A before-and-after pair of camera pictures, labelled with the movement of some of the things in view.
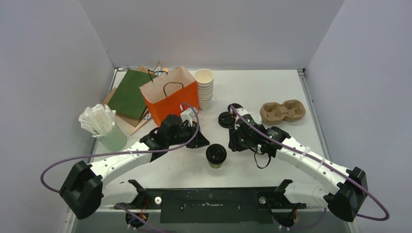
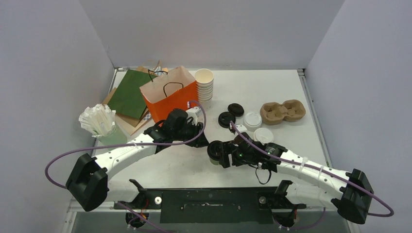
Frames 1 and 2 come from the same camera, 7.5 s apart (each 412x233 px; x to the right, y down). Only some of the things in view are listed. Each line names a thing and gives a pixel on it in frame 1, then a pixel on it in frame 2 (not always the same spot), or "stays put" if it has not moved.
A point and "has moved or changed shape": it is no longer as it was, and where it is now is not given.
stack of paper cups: x=204 y=78 stays put
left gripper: x=199 y=141 stays put
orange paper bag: x=167 y=92 stays put
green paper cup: x=214 y=166 has moved or changed shape
